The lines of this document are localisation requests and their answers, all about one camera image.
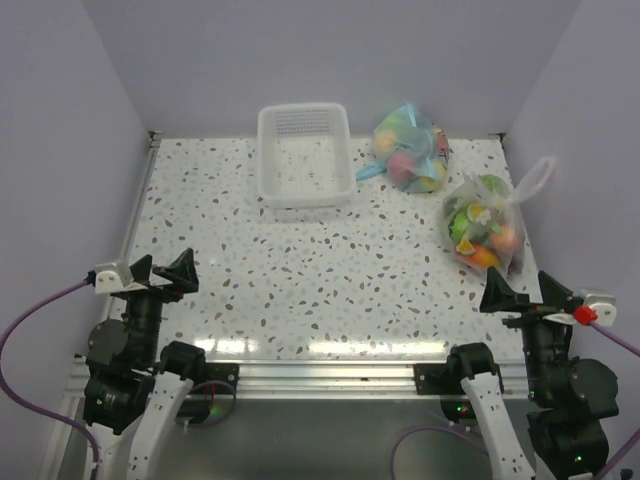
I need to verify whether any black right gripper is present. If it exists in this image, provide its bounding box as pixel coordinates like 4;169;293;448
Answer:
481;263;581;399

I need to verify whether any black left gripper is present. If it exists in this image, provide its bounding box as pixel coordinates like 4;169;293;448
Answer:
122;246;197;364

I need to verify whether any clear plastic fruit bag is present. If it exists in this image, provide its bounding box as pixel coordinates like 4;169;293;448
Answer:
442;156;556;276

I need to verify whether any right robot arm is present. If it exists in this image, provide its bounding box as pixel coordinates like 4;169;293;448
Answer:
442;267;619;479

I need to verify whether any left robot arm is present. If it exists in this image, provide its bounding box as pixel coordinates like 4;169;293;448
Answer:
83;248;208;479

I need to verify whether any blue plastic fruit bag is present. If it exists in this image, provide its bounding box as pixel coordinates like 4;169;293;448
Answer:
356;103;449;193

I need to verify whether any orange peach toy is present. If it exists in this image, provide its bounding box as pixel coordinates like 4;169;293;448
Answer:
490;225;521;253

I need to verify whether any white plastic basket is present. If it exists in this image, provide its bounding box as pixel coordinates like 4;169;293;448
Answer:
256;103;356;209

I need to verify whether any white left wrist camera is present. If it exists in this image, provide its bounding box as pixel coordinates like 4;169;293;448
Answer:
92;259;133;295

